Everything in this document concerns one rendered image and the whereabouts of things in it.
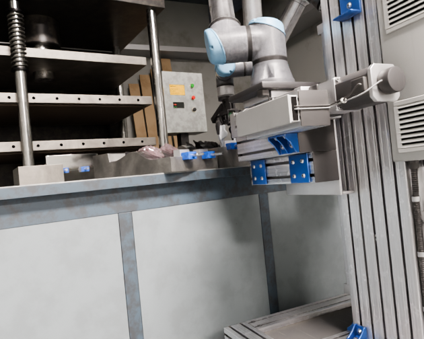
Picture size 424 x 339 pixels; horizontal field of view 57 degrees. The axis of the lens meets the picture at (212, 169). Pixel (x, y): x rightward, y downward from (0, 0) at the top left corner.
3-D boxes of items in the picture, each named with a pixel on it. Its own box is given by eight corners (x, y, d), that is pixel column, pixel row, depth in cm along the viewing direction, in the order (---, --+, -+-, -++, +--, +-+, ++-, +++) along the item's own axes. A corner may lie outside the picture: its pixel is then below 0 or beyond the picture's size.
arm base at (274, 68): (305, 84, 127) (301, 54, 128) (265, 83, 121) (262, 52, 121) (278, 95, 141) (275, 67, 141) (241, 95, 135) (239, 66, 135)
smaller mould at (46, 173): (64, 182, 145) (62, 163, 145) (19, 186, 137) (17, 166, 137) (54, 184, 162) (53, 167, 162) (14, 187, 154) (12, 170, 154)
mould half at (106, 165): (218, 168, 161) (215, 141, 161) (171, 171, 141) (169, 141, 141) (140, 177, 194) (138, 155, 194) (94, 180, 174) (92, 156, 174)
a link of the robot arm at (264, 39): (291, 53, 125) (287, 11, 126) (249, 57, 125) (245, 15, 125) (284, 64, 137) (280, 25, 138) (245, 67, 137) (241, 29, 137)
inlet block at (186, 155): (208, 161, 144) (207, 146, 144) (199, 161, 140) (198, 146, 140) (184, 164, 152) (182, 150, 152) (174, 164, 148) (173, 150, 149)
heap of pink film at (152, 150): (190, 157, 166) (188, 138, 166) (159, 158, 153) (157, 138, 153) (151, 163, 183) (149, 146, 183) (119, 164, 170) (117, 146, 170)
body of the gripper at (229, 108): (227, 123, 163) (225, 94, 163) (217, 126, 170) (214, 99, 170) (242, 123, 167) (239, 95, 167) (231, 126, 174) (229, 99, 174)
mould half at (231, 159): (267, 164, 179) (264, 134, 179) (219, 168, 165) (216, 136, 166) (210, 171, 222) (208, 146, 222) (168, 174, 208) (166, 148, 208)
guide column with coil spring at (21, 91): (44, 256, 198) (20, 1, 200) (31, 258, 195) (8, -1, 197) (42, 255, 202) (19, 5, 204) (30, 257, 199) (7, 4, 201)
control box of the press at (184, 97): (225, 290, 262) (204, 72, 264) (186, 302, 246) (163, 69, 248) (208, 284, 280) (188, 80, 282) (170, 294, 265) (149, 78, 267)
